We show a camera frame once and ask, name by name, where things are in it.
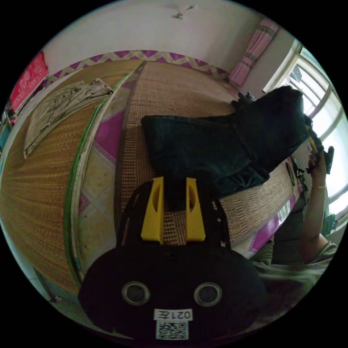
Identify person's right forearm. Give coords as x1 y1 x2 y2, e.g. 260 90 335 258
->
299 185 327 262

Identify window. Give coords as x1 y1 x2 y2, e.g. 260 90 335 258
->
262 39 348 218

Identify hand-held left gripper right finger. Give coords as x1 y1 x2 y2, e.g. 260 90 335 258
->
186 177 206 244

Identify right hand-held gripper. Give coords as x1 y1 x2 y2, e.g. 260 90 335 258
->
305 123 335 175

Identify person's body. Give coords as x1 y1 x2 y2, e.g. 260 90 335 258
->
249 194 339 316

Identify pink curtain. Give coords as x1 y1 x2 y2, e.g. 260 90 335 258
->
228 18 281 88

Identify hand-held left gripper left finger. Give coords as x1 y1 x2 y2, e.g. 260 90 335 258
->
140 176 165 244

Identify bed with woven mat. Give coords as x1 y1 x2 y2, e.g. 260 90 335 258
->
0 50 309 295

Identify ceiling fan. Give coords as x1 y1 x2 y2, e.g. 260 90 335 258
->
171 5 197 20

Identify red hanging cloth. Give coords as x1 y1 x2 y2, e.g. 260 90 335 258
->
9 51 50 112

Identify person's right hand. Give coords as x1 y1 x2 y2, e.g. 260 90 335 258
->
307 151 327 187

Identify blue jeans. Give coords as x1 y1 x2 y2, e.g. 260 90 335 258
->
141 85 314 197

